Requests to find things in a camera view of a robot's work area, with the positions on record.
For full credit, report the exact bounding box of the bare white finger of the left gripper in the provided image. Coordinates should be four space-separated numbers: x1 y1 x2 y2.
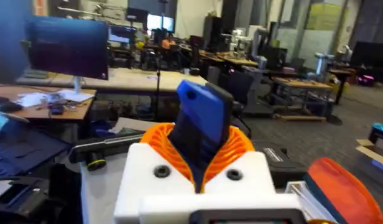
284 180 338 224

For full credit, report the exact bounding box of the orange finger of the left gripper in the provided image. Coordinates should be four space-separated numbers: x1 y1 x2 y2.
303 157 383 224

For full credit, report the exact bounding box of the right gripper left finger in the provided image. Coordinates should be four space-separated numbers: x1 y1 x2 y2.
113 122 197 224

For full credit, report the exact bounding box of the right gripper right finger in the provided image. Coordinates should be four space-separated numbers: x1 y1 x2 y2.
203 125 277 195

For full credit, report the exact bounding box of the blue electric screwdriver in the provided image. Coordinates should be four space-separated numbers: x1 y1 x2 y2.
167 79 235 194

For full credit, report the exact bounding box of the black box with label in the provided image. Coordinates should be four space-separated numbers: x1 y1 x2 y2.
252 143 308 189

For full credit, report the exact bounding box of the open cardboard box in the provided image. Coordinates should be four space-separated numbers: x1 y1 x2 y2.
355 138 383 171

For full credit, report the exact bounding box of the dark office chair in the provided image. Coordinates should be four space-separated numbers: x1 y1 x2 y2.
216 70 256 113

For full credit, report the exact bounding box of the long pale wooden table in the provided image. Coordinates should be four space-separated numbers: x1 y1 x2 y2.
16 67 208 94

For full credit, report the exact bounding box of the black device housing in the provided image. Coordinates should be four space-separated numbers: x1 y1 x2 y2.
0 163 81 224

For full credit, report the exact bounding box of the brown wooden desk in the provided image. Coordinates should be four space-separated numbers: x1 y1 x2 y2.
0 83 97 121

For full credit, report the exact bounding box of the dark blue laptop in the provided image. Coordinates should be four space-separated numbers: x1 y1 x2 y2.
0 119 72 179

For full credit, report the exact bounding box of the dark computer monitor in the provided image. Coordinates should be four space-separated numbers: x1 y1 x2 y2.
25 15 110 81

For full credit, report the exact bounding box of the bright computer screen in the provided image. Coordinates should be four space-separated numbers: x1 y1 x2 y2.
146 13 175 33

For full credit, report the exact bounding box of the black bar with yellow ring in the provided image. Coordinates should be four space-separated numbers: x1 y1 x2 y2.
68 129 146 172

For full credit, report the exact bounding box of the wooden table with metal frame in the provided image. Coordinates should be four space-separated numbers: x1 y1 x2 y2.
270 76 335 122

